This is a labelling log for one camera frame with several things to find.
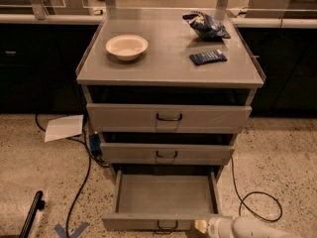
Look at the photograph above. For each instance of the blue chip bag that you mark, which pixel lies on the blue chip bag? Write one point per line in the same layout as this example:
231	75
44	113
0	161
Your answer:
205	26

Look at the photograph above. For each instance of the grey drawer cabinet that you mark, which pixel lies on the grey drawer cabinet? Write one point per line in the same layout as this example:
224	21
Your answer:
165	75

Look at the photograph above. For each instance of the white paper sheet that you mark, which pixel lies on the white paper sheet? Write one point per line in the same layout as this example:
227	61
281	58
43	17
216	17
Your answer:
64	127

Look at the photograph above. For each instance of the grey middle drawer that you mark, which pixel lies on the grey middle drawer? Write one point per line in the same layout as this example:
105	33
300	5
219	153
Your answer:
166	154

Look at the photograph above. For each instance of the dark counter cabinets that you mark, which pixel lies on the dark counter cabinets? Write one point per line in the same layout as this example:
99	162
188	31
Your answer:
38	63

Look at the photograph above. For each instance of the small blue snack packet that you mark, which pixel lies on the small blue snack packet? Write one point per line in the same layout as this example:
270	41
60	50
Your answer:
208	57

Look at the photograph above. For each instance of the grey drawer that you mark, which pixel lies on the grey drawer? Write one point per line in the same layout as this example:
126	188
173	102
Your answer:
166	154
163	199
154	118

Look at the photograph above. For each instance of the black bar on floor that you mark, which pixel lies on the black bar on floor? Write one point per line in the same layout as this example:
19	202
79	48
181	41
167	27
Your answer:
37	205

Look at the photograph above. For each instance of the blue power box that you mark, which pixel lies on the blue power box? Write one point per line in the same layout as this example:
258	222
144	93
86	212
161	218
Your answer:
94	143

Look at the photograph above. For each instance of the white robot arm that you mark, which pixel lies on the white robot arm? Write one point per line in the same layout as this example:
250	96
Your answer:
240	227

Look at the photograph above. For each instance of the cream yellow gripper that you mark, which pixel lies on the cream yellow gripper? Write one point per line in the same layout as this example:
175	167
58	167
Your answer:
216	228

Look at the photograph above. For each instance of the grey bottom drawer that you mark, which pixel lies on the grey bottom drawer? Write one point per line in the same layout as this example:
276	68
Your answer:
163	199

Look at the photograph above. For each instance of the grey top drawer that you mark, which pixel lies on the grey top drawer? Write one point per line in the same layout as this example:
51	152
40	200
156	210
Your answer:
154	118

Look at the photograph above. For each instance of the white bowl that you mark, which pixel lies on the white bowl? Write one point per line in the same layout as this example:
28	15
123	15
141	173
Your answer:
126	47

